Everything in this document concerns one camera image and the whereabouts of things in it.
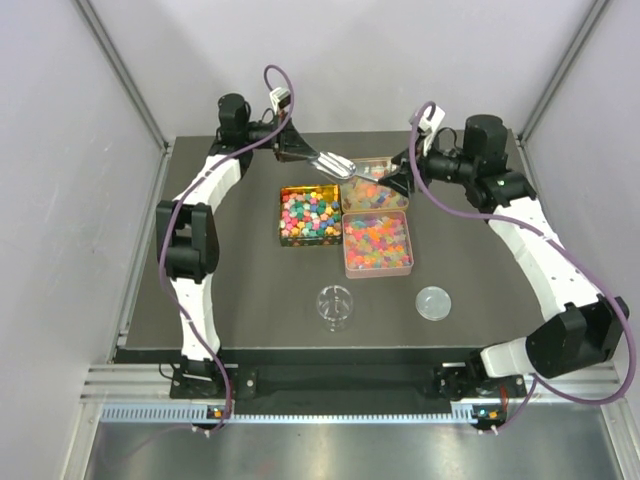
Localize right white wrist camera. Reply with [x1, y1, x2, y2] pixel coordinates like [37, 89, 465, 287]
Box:
[410, 101, 445, 156]

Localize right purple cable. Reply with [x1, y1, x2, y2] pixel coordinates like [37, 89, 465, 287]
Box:
[408, 101, 632, 434]

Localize clear round jar lid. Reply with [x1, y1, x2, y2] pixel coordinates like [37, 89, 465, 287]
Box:
[415, 286, 452, 321]

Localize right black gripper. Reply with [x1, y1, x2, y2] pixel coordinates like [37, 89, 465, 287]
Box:
[379, 132, 477, 200]

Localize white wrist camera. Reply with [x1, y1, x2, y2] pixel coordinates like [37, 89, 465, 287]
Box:
[410, 101, 445, 156]
[269, 87, 291, 115]

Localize pink tin of bright gummies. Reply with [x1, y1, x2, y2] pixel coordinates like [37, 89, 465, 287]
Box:
[343, 210, 414, 279]

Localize silver metal scoop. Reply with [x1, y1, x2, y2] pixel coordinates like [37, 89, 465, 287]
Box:
[306, 152, 378, 183]

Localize purple cable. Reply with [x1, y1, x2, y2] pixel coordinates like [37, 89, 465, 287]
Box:
[408, 101, 632, 434]
[157, 64, 296, 434]

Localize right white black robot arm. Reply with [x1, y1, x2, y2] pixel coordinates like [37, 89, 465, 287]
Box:
[380, 104, 637, 402]

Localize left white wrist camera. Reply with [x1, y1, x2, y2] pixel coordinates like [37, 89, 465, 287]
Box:
[269, 87, 291, 115]

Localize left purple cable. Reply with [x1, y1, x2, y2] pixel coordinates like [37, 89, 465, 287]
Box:
[157, 64, 296, 434]

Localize gold tin of pastel gummies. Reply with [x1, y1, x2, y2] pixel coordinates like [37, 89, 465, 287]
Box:
[340, 157, 409, 213]

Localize clear plastic jar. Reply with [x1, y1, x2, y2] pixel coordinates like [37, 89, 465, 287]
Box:
[316, 285, 354, 333]

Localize aluminium front rail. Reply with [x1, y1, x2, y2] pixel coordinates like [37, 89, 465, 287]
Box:
[79, 363, 629, 426]

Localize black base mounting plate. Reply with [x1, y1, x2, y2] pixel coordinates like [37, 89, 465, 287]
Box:
[168, 363, 529, 401]

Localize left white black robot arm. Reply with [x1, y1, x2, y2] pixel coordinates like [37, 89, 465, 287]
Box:
[155, 87, 314, 399]

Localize gold tin of star candies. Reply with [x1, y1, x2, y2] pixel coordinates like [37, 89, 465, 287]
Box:
[278, 184, 343, 247]

